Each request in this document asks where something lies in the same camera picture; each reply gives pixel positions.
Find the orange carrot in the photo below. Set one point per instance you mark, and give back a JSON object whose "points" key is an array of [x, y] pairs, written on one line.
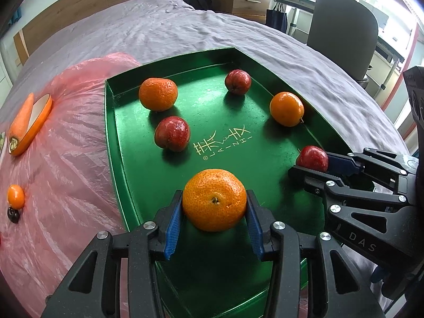
{"points": [[21, 119]]}

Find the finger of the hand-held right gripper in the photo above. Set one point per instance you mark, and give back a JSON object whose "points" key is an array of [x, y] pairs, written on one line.
{"points": [[311, 179], [341, 164]]}

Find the dark shopping bag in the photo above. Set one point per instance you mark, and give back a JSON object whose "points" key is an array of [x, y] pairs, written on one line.
{"points": [[276, 20]]}

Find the small red apple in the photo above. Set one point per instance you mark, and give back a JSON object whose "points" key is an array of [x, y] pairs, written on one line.
{"points": [[237, 81], [313, 158], [172, 133]]}

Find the bed with purple sheet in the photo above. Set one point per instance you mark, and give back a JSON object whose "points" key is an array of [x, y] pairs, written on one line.
{"points": [[198, 23]]}

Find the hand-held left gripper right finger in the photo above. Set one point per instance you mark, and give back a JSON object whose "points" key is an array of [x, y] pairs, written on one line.
{"points": [[253, 225]]}

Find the grey office chair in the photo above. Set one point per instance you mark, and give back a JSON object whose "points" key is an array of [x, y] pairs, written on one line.
{"points": [[341, 33]]}

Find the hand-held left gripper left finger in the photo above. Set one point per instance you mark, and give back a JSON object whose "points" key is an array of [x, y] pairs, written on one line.
{"points": [[174, 225]]}

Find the dark purple plum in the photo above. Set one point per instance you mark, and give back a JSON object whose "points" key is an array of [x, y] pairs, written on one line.
{"points": [[13, 214]]}

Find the pink plastic sheet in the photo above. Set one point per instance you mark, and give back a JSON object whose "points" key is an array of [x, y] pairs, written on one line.
{"points": [[66, 172]]}

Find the orange mandarin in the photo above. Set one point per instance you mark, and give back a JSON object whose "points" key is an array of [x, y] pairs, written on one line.
{"points": [[214, 199], [287, 108], [16, 196], [158, 93]]}

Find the wooden headboard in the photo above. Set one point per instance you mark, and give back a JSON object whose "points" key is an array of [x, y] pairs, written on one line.
{"points": [[82, 0]]}

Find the orange oval dish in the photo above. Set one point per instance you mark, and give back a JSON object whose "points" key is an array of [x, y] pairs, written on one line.
{"points": [[33, 132]]}

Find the green metal tray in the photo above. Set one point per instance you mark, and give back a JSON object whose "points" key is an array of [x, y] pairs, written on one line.
{"points": [[232, 122]]}

